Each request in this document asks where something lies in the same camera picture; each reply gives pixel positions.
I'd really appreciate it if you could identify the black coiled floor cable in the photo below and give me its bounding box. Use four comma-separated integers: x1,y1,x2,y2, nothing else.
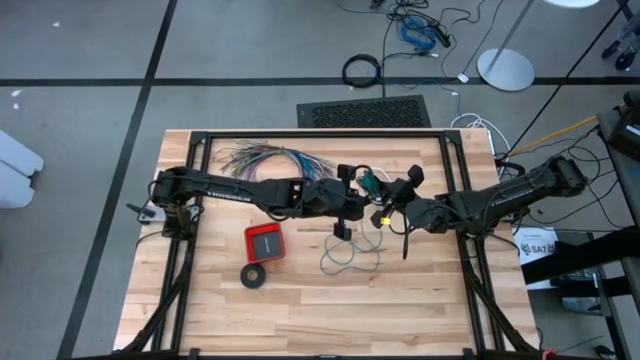
341,53,384,90

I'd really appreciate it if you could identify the black spool white label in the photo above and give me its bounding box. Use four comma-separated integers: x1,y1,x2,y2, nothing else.
357,168,384,194

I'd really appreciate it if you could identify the white floor cable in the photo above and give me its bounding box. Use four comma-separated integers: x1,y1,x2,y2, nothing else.
450,112,511,161

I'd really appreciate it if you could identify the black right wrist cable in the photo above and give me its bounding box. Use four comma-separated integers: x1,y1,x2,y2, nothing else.
401,224,417,260

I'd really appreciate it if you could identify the green cord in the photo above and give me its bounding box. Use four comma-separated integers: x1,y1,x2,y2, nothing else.
319,169,387,276

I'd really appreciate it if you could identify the white round lamp base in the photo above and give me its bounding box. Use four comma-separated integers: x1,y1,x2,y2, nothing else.
476,0,536,93

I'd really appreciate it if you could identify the yellow floor cable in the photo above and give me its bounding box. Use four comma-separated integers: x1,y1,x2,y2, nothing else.
507,115,600,157

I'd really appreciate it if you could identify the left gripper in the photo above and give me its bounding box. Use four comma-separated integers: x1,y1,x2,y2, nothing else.
305,164,377,241

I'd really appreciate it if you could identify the white paper sign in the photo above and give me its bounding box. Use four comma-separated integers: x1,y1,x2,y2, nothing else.
512,227,559,291

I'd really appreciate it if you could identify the white round lamp head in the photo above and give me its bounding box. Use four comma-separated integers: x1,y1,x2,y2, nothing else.
543,0,602,10

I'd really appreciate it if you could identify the black power adapter cable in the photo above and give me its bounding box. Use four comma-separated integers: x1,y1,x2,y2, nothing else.
335,0,496,59

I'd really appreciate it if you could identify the black side workbench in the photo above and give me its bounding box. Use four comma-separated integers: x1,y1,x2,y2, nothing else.
519,107,640,360

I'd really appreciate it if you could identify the black caster base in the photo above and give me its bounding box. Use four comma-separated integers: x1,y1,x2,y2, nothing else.
601,22,640,72

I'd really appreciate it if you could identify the multicolour wire bundle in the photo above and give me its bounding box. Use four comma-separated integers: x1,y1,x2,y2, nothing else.
219,139,337,182

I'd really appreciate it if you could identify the black floor vent grille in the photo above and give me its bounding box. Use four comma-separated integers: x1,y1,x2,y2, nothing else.
296,94,433,129

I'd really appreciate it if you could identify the black desk device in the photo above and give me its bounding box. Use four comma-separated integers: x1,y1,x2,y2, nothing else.
597,89,640,164

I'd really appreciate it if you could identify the red square tray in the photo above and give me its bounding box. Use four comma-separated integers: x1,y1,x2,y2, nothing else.
243,221,287,265

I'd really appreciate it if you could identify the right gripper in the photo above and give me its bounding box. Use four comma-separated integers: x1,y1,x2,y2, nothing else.
370,165,451,234

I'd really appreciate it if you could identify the black tape roll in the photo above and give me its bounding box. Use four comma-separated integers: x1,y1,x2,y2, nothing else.
239,262,268,290

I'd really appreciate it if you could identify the blue coiled cable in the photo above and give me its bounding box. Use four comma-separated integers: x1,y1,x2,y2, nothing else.
399,15,437,51

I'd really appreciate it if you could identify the black corrugated hose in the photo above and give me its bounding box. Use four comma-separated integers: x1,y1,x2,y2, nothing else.
494,158,527,190

